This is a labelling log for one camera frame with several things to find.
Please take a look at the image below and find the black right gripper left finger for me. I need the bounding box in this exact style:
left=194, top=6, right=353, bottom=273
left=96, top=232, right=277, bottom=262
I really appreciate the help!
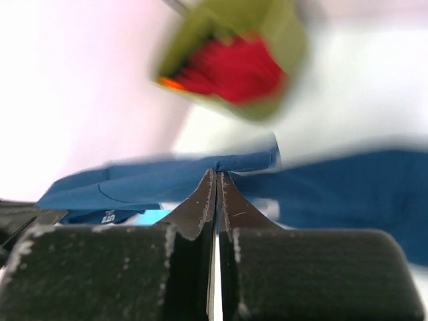
left=1, top=171, right=216, bottom=320

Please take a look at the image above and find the red t shirt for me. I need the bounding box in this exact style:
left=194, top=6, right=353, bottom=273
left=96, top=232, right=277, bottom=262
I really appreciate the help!
left=173, top=33, right=288, bottom=104

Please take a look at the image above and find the navy blue t shirt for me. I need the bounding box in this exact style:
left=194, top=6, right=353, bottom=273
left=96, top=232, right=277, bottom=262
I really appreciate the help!
left=37, top=140, right=427, bottom=265

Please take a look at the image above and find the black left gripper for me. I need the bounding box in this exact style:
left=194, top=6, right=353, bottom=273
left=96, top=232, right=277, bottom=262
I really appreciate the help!
left=1, top=200, right=68, bottom=254

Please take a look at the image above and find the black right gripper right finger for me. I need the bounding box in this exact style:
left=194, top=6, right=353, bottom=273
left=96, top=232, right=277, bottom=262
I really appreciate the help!
left=217, top=173, right=425, bottom=320

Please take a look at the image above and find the orange garment in bin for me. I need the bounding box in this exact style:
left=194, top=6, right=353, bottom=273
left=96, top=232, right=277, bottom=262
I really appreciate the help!
left=158, top=77, right=186, bottom=91

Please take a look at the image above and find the folded turquoise t shirt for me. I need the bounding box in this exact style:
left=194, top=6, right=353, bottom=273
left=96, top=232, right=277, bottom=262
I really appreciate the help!
left=134, top=209, right=171, bottom=226

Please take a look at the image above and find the olive green plastic bin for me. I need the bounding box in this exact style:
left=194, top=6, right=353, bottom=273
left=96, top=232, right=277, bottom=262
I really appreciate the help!
left=153, top=0, right=307, bottom=122

